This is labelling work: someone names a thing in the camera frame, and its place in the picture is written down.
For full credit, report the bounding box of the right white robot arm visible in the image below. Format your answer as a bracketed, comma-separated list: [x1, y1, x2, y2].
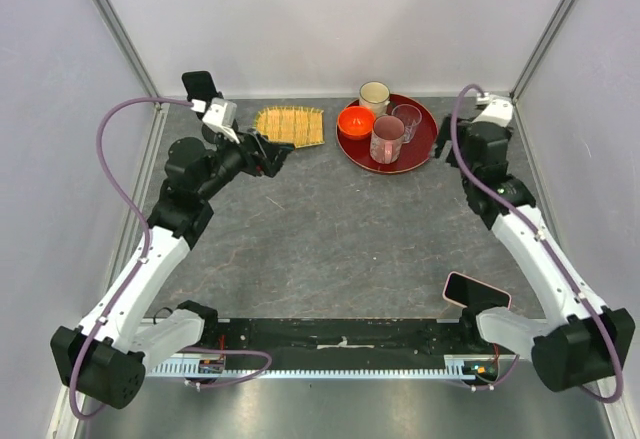
[434, 115, 636, 404]

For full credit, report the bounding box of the orange bowl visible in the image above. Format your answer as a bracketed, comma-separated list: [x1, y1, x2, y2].
[337, 106, 375, 140]

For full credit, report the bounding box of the black round-base phone stand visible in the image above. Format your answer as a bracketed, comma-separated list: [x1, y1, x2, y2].
[198, 94, 227, 144]

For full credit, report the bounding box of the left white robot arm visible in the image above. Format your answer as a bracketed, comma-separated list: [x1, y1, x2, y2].
[50, 130, 295, 409]

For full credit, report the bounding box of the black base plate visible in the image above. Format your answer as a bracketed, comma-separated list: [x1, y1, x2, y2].
[199, 318, 494, 370]

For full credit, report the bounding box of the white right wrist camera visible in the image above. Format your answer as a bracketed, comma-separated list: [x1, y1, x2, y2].
[473, 93, 514, 127]

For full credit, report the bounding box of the black smartphone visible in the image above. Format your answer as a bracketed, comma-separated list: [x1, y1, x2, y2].
[181, 71, 222, 103]

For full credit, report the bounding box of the pink patterned mug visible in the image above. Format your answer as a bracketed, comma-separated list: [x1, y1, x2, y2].
[369, 115, 405, 165]

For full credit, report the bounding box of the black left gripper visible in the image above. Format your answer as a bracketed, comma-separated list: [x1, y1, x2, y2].
[197, 124, 293, 200]

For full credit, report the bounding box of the yellow woven bamboo mat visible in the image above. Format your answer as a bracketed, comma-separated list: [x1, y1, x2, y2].
[254, 105, 324, 149]

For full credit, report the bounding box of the red oval lacquer tray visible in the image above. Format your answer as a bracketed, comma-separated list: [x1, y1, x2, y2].
[335, 93, 438, 174]

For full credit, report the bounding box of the pink-cased smartphone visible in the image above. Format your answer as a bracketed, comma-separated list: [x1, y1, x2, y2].
[442, 271, 512, 308]

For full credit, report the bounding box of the clear drinking glass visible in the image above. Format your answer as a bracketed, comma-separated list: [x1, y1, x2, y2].
[392, 104, 422, 144]

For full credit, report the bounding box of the slotted cable duct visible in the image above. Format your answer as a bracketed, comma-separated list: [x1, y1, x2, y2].
[147, 355, 497, 380]

